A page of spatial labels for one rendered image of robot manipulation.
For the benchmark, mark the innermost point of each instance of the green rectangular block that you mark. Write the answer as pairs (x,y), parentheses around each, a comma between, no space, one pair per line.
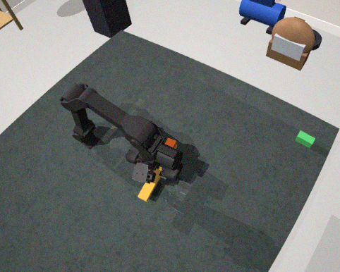
(305,139)

